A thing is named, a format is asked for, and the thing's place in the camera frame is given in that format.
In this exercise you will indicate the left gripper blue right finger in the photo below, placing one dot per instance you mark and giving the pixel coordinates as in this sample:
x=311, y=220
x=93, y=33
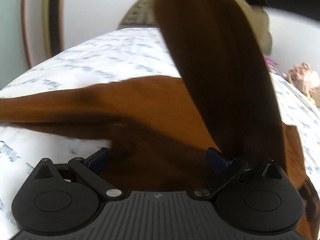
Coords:
x=215, y=160

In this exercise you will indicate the pink clothes pile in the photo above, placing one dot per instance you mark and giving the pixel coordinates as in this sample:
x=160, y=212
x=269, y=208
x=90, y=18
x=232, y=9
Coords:
x=304, y=79

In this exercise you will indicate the gold tower air conditioner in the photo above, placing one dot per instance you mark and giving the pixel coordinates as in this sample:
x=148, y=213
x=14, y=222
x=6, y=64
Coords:
x=52, y=27

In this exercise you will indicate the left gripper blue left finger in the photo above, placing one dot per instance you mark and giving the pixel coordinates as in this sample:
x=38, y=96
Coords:
x=97, y=160

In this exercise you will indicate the purple garment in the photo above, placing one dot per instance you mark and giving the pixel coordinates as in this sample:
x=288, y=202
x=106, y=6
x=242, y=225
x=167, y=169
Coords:
x=271, y=65

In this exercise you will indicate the brown knit sweater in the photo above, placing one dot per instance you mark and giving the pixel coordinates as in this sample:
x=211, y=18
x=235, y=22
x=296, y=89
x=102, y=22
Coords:
x=160, y=127

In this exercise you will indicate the olive upholstered headboard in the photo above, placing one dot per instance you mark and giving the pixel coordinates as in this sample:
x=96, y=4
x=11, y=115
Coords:
x=141, y=15

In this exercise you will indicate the white quilt with blue script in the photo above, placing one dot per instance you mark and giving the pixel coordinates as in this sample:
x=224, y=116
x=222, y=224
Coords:
x=116, y=56

